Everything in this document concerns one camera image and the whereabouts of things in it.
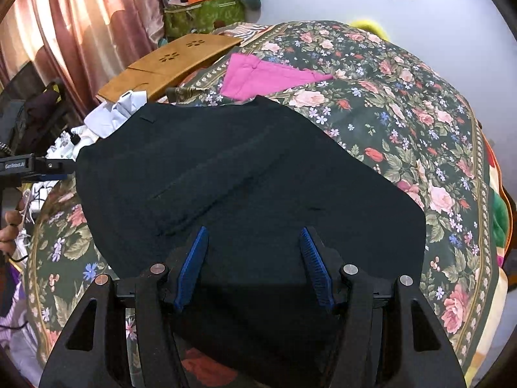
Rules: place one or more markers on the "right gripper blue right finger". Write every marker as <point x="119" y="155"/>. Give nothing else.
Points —
<point x="315" y="267"/>

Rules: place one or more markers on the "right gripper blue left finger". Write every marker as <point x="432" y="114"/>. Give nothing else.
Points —
<point x="191" y="268"/>

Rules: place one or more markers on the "black pants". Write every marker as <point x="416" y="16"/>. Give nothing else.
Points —
<point x="254" y="175"/>

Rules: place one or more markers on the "white crumpled clothing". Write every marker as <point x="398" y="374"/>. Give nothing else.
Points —
<point x="101" y="122"/>

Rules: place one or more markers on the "person's left hand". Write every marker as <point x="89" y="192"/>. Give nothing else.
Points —
<point x="9" y="233"/>

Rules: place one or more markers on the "pink curtain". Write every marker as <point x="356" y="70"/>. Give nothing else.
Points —
<point x="83" y="43"/>

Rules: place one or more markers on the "dark floral bedspread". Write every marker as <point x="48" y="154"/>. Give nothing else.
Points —
<point x="386" y="108"/>

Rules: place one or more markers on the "wooden folding lap table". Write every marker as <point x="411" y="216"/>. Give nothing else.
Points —
<point x="168" y="65"/>

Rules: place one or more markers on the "green and yellow blanket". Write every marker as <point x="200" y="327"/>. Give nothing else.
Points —
<point x="503" y="210"/>

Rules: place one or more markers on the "pink folded garment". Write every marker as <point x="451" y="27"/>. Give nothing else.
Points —
<point x="248" y="76"/>

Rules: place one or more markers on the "green patterned storage bag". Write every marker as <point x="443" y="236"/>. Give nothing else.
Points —
<point x="202" y="17"/>

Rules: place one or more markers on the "yellow pillow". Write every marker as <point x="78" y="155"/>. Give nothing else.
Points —
<point x="370" y="26"/>

